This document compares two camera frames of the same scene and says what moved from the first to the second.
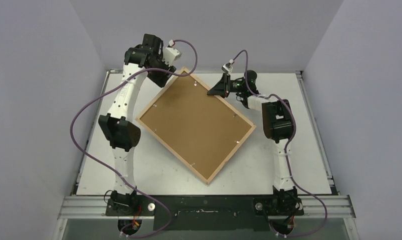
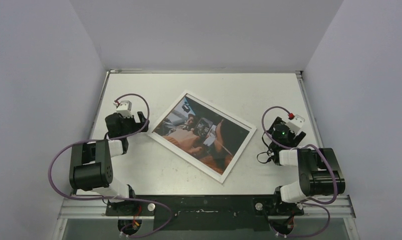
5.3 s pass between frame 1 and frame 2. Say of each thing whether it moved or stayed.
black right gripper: moved
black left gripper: moved
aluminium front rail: stayed
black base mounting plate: stayed
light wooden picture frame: moved
